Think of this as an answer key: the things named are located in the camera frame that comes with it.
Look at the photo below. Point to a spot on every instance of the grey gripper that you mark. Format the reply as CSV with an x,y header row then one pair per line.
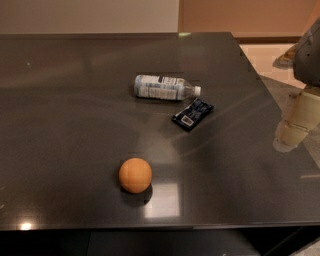
x,y
308,61

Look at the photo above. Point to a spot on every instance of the blue label plastic bottle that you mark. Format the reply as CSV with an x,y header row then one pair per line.
x,y
164,88

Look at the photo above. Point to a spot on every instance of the dark blue snack packet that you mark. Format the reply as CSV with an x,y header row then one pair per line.
x,y
192,115

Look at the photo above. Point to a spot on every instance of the orange fruit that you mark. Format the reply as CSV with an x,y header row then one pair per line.
x,y
135,175

